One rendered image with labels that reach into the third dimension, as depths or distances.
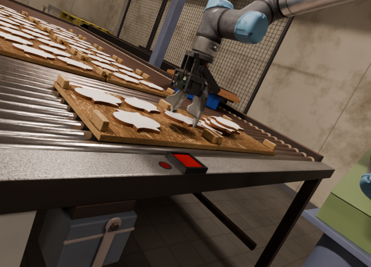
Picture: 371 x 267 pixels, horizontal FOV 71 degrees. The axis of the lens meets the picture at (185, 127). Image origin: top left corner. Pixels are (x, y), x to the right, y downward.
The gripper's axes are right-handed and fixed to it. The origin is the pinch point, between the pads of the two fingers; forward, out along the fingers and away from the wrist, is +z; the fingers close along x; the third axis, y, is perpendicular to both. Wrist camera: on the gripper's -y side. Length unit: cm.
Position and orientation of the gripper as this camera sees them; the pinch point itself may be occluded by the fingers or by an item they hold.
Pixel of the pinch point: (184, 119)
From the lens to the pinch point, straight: 81.5
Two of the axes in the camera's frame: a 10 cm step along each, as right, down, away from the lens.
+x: 6.4, 3.9, -6.6
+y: -6.9, -1.0, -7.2
